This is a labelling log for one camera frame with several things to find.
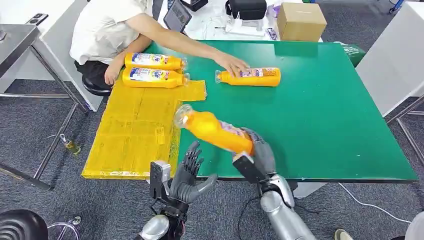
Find white papers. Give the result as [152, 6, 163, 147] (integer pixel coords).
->
[225, 18, 267, 38]

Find tan shoe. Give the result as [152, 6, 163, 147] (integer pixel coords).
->
[333, 229, 355, 240]

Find black case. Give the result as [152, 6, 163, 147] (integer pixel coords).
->
[180, 0, 209, 12]

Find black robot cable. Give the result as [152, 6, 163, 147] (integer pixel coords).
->
[236, 196, 263, 240]

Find person's right hand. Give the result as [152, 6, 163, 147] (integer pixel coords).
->
[103, 64, 121, 87]

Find orange drink bottle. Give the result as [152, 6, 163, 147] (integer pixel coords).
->
[173, 104, 255, 157]
[124, 52, 188, 71]
[214, 67, 282, 88]
[121, 67, 191, 89]

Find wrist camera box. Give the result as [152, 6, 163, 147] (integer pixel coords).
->
[149, 160, 172, 202]
[232, 152, 271, 185]

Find white desk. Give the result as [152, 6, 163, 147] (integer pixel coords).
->
[0, 0, 106, 113]

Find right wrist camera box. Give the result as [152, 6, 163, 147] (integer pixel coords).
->
[232, 152, 271, 185]

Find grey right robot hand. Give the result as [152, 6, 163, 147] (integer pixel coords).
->
[242, 127, 278, 177]

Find green table mat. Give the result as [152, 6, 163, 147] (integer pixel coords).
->
[144, 40, 418, 184]

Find steel frame legs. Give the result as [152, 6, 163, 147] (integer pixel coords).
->
[385, 94, 424, 167]

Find white floor cable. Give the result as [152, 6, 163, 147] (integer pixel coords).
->
[337, 182, 412, 225]

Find black ribbed round object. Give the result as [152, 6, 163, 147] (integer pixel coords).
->
[0, 209, 49, 240]

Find person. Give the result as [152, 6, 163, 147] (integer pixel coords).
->
[69, 0, 252, 91]

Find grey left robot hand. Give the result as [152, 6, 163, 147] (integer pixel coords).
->
[168, 140, 219, 205]

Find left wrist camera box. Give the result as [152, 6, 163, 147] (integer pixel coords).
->
[149, 160, 172, 202]

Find person's left hand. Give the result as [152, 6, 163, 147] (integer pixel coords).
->
[213, 52, 252, 78]

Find small glass bottle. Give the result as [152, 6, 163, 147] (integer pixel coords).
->
[59, 133, 82, 156]

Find green printed bag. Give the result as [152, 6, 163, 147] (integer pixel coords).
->
[333, 41, 367, 68]

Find white cabinet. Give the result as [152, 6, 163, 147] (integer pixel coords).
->
[355, 1, 424, 117]

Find black round stool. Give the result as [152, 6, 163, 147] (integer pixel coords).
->
[81, 76, 112, 98]

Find steel table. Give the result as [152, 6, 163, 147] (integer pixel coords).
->
[0, 23, 89, 192]

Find dark tablet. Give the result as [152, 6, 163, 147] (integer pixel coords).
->
[163, 0, 193, 34]

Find yellow sheet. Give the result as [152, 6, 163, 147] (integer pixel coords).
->
[81, 69, 208, 181]

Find black smartphone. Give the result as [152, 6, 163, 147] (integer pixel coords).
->
[25, 13, 50, 27]

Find brown cardboard box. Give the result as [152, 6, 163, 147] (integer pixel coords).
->
[276, 2, 328, 43]

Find black bag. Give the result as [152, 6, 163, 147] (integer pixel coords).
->
[225, 0, 268, 21]

